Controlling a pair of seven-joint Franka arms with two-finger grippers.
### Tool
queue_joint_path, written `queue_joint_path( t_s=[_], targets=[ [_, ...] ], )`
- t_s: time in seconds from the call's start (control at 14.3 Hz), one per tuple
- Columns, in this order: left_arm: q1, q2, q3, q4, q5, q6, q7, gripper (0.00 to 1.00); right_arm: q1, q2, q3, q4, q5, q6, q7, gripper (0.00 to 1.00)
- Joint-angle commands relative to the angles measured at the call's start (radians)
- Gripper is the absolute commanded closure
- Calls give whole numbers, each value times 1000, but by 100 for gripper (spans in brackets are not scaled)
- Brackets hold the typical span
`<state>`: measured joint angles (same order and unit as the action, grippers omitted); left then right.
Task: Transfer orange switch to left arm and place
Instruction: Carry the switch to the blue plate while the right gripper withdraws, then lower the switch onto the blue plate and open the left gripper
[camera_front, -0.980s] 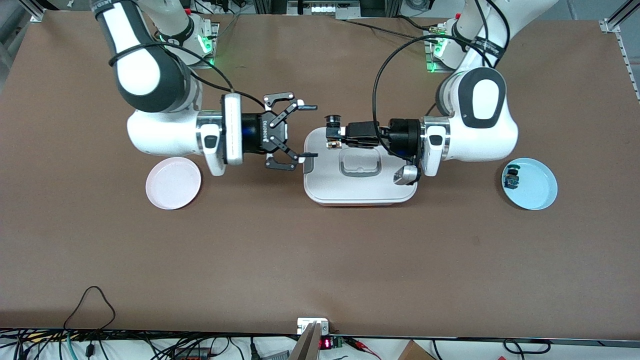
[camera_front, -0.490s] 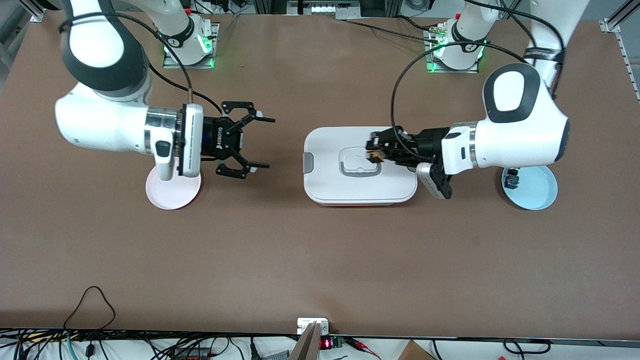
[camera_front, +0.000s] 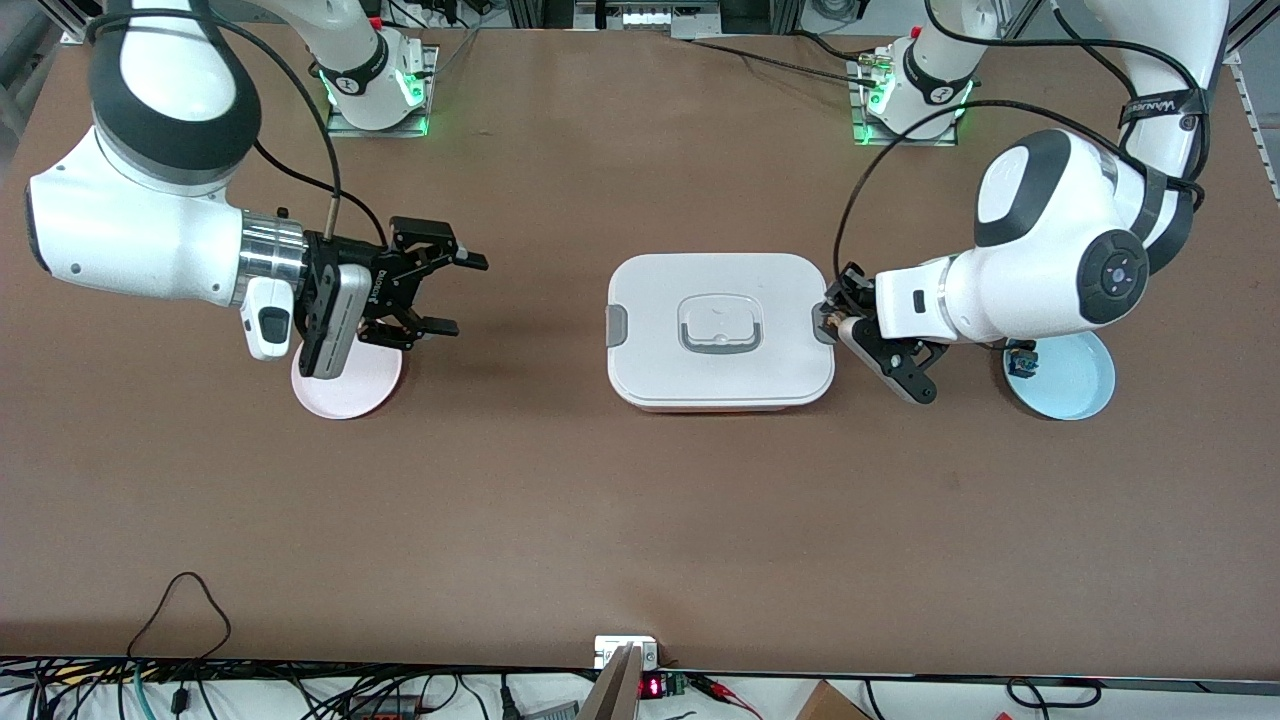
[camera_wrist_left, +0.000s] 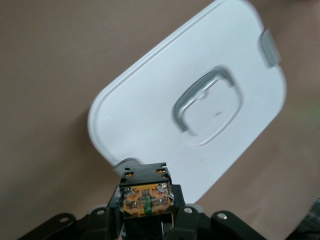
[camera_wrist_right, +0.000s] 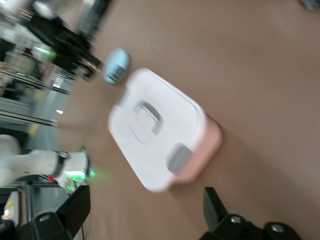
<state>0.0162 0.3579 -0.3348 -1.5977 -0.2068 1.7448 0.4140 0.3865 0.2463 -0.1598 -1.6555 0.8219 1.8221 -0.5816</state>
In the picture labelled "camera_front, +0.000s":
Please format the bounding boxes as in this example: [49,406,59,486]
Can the white lunch box grey latches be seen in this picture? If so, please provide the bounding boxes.
[606,253,837,414]

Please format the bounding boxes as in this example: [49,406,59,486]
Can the pink round plate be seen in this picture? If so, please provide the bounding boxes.
[291,345,404,420]

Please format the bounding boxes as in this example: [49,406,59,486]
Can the light blue round plate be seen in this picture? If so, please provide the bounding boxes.
[1003,333,1116,421]

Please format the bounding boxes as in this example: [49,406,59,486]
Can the white power socket block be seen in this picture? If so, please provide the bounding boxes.
[594,636,660,669]

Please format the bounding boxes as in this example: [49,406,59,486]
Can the brown cardboard piece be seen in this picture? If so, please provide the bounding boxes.
[795,680,873,720]

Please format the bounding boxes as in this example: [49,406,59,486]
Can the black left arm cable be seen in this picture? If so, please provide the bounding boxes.
[834,0,1206,293]

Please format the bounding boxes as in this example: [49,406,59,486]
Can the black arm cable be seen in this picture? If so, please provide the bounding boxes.
[834,0,1206,293]
[85,8,391,247]

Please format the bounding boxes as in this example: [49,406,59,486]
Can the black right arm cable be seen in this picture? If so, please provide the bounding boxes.
[85,8,391,247]

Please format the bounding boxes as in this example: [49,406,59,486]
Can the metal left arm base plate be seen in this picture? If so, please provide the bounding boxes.
[850,50,959,148]

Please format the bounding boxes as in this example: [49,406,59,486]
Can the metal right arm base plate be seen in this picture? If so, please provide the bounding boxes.
[325,45,441,138]

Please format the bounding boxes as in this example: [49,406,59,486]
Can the black cable on table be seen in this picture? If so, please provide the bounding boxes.
[688,36,883,87]

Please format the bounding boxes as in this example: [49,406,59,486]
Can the thin black looped cable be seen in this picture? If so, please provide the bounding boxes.
[127,571,233,663]

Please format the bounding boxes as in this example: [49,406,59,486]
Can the wooden camera post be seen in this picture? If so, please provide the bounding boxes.
[580,643,644,720]

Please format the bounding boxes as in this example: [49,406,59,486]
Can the aluminium frame profile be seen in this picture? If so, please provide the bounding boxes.
[1225,0,1280,67]
[40,0,93,47]

